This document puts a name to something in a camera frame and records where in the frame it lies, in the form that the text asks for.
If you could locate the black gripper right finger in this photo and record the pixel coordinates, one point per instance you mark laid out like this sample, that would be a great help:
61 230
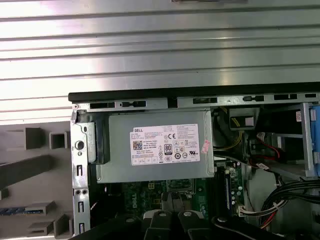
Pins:
192 225

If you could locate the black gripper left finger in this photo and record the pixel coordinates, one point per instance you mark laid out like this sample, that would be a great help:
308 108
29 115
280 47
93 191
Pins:
160 225

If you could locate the metal socket cover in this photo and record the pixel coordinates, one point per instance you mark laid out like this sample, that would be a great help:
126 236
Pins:
194 186

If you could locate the green motherboard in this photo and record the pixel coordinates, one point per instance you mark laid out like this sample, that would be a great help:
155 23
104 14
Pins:
200 197

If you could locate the black RAM slot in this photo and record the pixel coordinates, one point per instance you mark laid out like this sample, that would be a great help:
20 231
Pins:
223 190
218 190

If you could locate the white board connector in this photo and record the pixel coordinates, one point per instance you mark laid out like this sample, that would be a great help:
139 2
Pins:
241 210

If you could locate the grey power supply unit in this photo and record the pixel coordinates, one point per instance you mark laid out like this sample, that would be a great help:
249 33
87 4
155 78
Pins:
120 150

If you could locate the grey parts rack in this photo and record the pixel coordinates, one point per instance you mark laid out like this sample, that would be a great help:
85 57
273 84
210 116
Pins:
57 175

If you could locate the black PC case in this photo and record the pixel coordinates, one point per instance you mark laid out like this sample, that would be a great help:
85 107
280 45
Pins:
175 93

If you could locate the grey metal drive cage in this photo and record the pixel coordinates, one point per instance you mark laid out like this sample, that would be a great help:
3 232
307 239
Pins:
306 140

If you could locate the blue RAM stick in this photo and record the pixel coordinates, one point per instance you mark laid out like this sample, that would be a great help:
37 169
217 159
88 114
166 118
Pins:
15 210

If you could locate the blue disk carrier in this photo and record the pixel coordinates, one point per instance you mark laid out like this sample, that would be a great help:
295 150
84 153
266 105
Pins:
315 140

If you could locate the black plastic bracket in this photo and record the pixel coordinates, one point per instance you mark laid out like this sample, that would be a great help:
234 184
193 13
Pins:
241 113

